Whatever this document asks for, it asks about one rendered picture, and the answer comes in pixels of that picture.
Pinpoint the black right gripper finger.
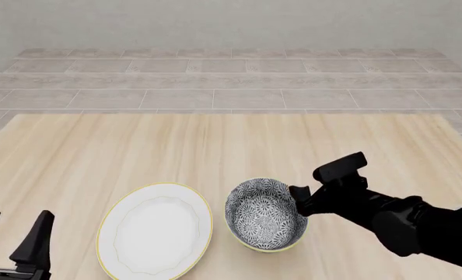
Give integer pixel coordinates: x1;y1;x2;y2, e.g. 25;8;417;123
288;184;314;218

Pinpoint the white plate with yellow rim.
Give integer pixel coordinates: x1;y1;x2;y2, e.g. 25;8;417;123
95;182;214;280

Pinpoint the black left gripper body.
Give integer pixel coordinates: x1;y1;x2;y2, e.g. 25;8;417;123
0;261;53;280

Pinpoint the black white patterned bowl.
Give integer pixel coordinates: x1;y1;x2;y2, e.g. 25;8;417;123
224;177;310;254

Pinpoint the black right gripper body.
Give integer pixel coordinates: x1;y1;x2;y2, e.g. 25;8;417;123
308;174;373;217

